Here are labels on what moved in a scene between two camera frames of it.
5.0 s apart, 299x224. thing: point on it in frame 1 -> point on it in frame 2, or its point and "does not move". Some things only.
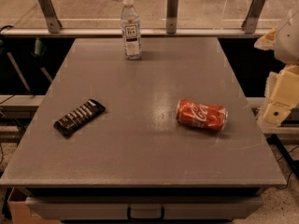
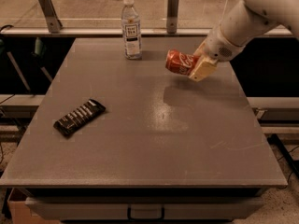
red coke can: [212, 118] -> [179, 62]
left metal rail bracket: [51, 17] does not move
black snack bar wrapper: [78, 116] does not move
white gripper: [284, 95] -> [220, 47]
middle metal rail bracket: [172, 11] does not move
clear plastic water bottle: [131, 31] does not move
